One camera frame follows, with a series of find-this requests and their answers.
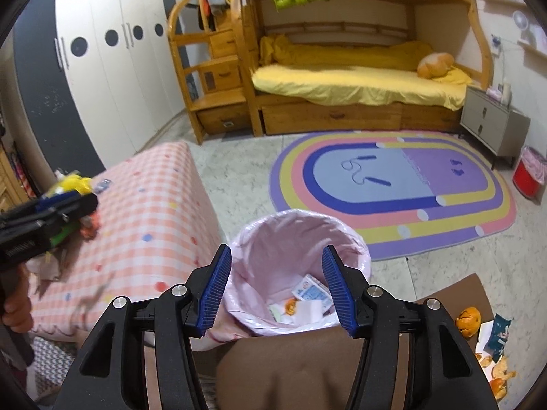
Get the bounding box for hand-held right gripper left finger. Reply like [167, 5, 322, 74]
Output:
[53, 243, 234, 410]

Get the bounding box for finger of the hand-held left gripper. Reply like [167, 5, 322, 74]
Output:
[36, 191, 100, 223]

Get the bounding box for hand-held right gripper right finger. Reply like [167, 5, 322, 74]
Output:
[321, 244, 498, 410]

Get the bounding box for yellow wrapper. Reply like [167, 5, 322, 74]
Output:
[53, 173, 94, 195]

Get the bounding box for green wrapper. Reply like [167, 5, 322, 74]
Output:
[49, 222, 80, 242]

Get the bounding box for orange red wrapper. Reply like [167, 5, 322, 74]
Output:
[80, 214, 101, 240]

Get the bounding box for paper tissues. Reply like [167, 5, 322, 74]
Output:
[26, 248, 73, 283]

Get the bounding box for trash bin with pink bag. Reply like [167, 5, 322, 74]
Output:
[194, 208, 372, 353]

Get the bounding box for person's left hand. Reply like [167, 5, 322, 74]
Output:
[0, 284, 34, 334]

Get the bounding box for blue and white carton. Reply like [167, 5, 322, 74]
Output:
[291, 277, 332, 308]

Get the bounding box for white tissue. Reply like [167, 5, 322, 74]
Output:
[295, 301, 325, 323]

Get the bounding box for wooden cabinet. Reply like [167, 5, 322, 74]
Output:
[0, 137, 39, 212]

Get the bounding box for pink checked tablecloth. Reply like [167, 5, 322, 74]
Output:
[26, 142, 225, 344]

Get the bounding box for brown cardboard sheet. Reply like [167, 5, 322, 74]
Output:
[412, 273, 494, 351]

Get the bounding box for pastel oval rug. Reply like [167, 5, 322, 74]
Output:
[269, 130, 518, 262]

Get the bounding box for white and grey wardrobe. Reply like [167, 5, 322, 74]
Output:
[13, 0, 189, 172]

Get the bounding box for large orange peel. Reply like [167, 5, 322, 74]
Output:
[455, 306, 482, 336]

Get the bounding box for flat paper packet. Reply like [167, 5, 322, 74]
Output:
[474, 320, 496, 353]

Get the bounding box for blue snack packet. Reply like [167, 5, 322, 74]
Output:
[485, 314, 513, 361]

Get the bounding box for pile of orange peel scraps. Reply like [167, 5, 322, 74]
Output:
[474, 352, 511, 400]

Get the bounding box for wooden bunk bed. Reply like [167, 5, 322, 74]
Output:
[226, 0, 492, 137]

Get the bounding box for wooden stair drawers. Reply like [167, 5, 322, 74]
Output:
[168, 0, 253, 145]

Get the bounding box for yellow bed sheet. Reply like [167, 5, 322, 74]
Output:
[251, 63, 473, 109]

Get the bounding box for red waste bin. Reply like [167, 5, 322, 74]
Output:
[512, 145, 547, 199]

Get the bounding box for grey nightstand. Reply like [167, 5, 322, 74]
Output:
[459, 84, 531, 169]

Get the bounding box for yellow blanket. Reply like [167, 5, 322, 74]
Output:
[258, 34, 434, 73]

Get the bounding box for yellow pillow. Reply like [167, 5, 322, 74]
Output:
[431, 67, 473, 86]

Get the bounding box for orange plush toy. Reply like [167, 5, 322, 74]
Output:
[416, 52, 454, 80]

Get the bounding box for white wall shelf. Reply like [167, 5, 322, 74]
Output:
[517, 38, 547, 58]

